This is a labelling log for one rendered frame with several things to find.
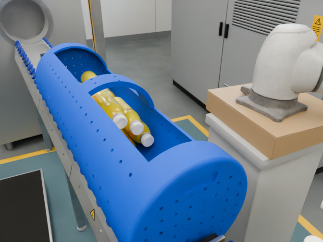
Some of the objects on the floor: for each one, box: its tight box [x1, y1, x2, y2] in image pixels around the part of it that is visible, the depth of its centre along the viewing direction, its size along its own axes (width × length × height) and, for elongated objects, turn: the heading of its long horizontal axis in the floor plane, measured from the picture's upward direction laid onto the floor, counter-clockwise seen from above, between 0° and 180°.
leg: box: [63, 167, 87, 231], centre depth 167 cm, size 6×6×63 cm
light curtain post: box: [87, 0, 107, 69], centre depth 189 cm, size 6×6×170 cm
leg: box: [33, 100, 53, 152], centre depth 239 cm, size 6×6×63 cm
